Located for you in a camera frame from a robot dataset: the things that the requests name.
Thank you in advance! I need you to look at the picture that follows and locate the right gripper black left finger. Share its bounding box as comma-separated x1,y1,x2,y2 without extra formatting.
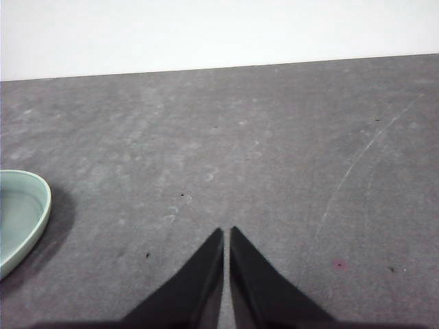
34,227,225,329

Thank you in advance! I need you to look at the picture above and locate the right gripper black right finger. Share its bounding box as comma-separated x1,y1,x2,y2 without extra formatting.
228,226,439,329

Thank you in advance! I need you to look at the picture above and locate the pale green plate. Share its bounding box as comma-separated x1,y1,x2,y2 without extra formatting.
0,169,53,282

